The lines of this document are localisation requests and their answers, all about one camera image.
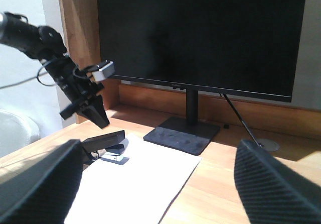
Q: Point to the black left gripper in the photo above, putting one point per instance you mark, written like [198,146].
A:
[80,90]

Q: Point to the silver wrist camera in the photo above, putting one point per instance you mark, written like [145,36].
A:
[103,70]

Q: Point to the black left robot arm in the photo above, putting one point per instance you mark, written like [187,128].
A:
[41,43]

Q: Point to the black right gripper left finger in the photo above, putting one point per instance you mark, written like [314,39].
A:
[44,192]

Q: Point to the black orange stapler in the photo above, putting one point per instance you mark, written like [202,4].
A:
[108,147]

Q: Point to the wooden desk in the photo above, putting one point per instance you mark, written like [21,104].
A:
[209,195]

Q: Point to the white paper sheet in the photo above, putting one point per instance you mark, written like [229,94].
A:
[139,191]

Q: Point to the black computer monitor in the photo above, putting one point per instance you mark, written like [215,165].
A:
[231,47]

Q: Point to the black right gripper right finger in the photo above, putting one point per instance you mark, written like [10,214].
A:
[270,191]

